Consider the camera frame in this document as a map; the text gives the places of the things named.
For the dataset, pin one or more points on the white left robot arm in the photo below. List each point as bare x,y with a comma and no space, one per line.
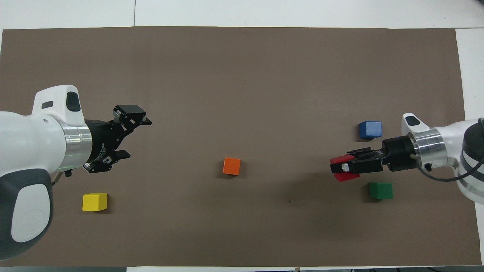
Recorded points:
26,151

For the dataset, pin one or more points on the green wooden block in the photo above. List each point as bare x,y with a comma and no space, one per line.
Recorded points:
381,190

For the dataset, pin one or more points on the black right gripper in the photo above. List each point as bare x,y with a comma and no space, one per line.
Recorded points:
399,155

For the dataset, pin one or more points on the blue wooden block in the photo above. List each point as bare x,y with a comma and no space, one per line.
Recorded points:
370,129

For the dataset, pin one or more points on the red wooden block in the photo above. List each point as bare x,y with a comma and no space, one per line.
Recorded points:
346,177

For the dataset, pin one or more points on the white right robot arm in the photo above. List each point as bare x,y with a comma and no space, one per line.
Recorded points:
453,143

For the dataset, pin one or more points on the orange wooden block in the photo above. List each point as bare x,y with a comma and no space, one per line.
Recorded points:
231,166

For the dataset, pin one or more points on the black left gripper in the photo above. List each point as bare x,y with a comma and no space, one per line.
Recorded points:
102,139

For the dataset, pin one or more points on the yellow wooden block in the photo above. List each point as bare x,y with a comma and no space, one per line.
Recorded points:
94,202

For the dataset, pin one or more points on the brown table mat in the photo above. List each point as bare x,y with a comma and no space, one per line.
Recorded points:
242,75

